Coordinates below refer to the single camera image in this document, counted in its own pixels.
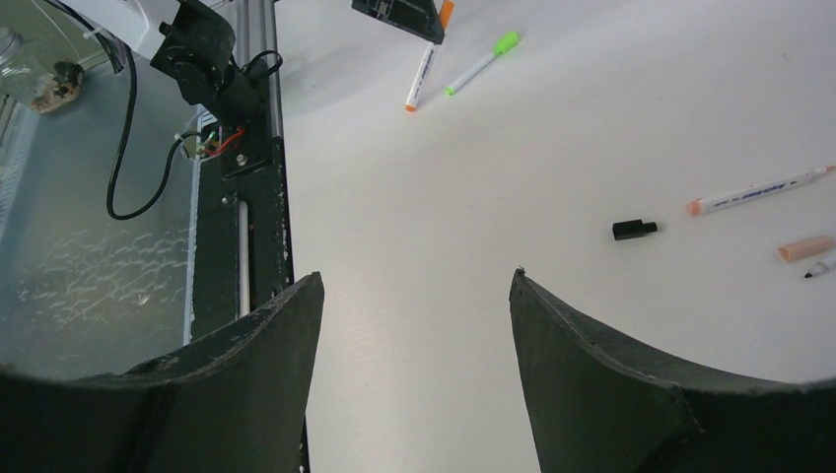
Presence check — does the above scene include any left black camera cable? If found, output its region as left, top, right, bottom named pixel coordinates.
left=105, top=48, right=204, bottom=222

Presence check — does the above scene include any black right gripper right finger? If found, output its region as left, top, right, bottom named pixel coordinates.
left=510, top=270, right=835, bottom=472

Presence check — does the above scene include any orange pen cap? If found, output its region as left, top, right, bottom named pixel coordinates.
left=439, top=0, right=454, bottom=30

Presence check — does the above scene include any white pen green end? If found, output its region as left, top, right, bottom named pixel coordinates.
left=445, top=52, right=497, bottom=97

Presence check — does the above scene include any white pen orange tip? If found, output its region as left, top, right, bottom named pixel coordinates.
left=685, top=166, right=835, bottom=217

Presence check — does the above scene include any black pen cap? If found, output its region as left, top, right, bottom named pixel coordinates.
left=611, top=219, right=659, bottom=241

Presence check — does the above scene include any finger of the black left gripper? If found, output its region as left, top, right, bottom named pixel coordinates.
left=351, top=0, right=445, bottom=44

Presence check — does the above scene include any green pen cap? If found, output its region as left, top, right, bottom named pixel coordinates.
left=492, top=32, right=520, bottom=56

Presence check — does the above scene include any glass jar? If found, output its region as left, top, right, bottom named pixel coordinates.
left=1, top=27, right=84, bottom=114

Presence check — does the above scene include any peach pen cap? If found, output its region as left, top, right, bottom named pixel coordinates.
left=778, top=236, right=835, bottom=263

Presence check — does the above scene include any aluminium frame profile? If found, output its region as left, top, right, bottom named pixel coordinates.
left=232, top=0, right=284, bottom=138

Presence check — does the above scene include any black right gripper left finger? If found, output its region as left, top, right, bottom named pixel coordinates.
left=1, top=272, right=324, bottom=472

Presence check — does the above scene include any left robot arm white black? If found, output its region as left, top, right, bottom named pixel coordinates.
left=67, top=1, right=283, bottom=137

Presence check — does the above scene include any white pen peach end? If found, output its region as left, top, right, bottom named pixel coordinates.
left=404, top=42, right=438, bottom=112

